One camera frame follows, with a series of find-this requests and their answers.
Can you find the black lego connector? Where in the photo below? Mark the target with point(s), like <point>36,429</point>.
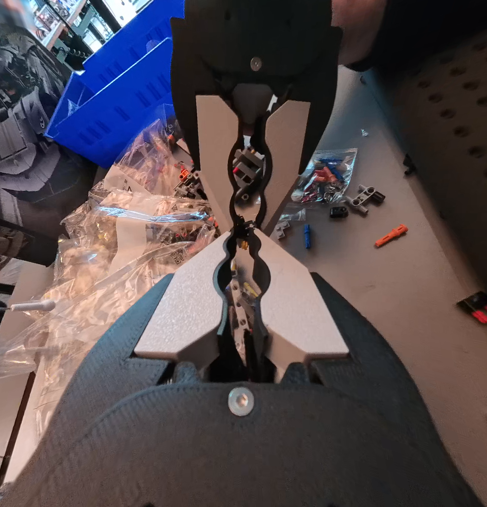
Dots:
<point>338,212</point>

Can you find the small zip bag of pins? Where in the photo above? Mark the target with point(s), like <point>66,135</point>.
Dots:
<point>326,174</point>

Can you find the dark grey lego chassis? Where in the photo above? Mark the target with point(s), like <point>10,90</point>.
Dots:
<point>188,180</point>

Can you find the white cardboard box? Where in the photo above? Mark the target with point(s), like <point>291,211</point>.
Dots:
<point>13,396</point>

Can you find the blue lego pin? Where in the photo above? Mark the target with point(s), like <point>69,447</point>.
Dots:
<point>307,236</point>

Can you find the small empty zip bag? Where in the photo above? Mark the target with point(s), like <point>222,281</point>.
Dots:
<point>293,215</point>

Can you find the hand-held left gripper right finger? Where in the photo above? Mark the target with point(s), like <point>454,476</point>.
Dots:
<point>299,313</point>

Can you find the heap of loose lego parts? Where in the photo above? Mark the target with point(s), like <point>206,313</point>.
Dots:
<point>240,313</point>

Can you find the pile of clear lego bags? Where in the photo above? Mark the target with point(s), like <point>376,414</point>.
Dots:
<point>108,257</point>

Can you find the grey lego angle piece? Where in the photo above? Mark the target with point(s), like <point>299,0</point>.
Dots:
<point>281,233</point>

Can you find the person's right hand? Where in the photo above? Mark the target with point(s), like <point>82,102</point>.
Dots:
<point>358,35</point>

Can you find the blue plastic bin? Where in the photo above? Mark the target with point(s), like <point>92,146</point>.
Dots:
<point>128,51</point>
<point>108,119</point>

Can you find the orange lego pin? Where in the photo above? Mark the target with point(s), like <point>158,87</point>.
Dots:
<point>390,236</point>

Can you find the black lego piece, red pins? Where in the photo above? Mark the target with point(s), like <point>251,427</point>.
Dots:
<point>477,307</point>

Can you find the small grey lego assembly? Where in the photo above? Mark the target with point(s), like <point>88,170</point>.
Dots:
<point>245,234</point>

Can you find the person's right forearm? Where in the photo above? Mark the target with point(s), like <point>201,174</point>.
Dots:
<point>425,19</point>

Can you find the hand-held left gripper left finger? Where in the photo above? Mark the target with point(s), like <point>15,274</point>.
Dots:
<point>180,313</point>

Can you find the dark lego set box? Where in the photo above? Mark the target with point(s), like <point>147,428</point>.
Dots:
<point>21,138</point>

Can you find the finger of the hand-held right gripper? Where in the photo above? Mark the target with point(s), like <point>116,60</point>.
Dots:
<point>213,138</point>
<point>289,138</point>

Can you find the grey double-hole lego connector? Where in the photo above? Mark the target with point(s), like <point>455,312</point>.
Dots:
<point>362,198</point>

